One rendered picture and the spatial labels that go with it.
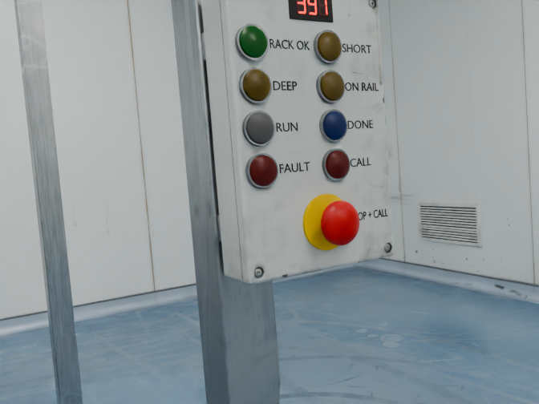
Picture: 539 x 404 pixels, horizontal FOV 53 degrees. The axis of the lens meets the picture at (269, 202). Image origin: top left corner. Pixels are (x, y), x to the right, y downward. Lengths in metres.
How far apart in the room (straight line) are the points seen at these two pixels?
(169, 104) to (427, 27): 2.01
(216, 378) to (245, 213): 0.19
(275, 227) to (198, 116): 0.13
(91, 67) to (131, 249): 1.34
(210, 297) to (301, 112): 0.20
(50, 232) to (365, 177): 1.17
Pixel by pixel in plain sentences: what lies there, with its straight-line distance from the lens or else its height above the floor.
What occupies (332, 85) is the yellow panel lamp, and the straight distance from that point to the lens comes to 0.50.
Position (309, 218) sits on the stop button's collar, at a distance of 0.48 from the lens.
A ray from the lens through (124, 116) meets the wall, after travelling 4.11.
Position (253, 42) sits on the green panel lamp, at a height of 1.08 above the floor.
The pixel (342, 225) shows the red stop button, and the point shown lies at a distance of 0.47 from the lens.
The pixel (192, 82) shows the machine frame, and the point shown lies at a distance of 0.53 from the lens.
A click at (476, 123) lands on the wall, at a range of 3.96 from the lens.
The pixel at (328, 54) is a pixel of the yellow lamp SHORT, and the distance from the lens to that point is 0.51.
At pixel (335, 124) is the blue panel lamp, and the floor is 1.01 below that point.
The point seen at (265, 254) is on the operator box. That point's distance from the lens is 0.46.
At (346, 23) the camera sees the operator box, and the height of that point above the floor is 1.10.
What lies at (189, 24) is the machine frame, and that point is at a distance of 0.54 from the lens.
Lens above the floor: 0.98
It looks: 4 degrees down
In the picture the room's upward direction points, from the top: 4 degrees counter-clockwise
